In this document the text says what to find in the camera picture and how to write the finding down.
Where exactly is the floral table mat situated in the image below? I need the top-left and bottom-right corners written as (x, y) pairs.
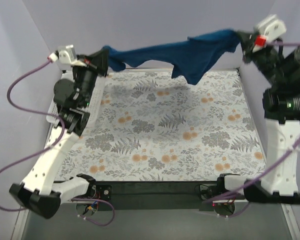
top-left (56, 70), bottom-right (265, 181)

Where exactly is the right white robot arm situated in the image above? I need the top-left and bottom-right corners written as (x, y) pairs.
top-left (216, 31), bottom-right (300, 205)

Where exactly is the blue t shirt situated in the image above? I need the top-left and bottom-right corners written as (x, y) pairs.
top-left (103, 29), bottom-right (240, 86)

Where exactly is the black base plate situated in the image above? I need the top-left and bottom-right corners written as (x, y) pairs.
top-left (88, 180), bottom-right (247, 211)

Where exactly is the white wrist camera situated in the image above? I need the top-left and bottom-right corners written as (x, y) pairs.
top-left (253, 14), bottom-right (287, 52)
top-left (47, 44), bottom-right (87, 67)

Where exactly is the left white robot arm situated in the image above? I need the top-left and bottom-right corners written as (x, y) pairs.
top-left (9, 45), bottom-right (109, 219)

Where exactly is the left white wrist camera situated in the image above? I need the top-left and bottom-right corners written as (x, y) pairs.
top-left (47, 44), bottom-right (87, 67)

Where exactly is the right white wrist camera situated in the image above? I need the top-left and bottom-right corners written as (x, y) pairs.
top-left (253, 14), bottom-right (287, 52)

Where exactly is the aluminium frame rail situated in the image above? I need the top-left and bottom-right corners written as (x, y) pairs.
top-left (12, 201), bottom-right (300, 240)

